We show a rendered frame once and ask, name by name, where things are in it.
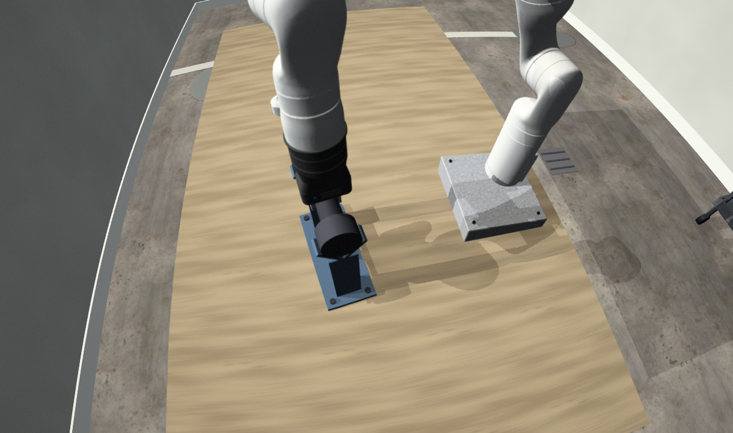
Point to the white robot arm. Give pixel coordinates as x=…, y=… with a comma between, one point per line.
x=310, y=36

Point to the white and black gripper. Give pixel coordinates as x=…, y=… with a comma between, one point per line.
x=318, y=149

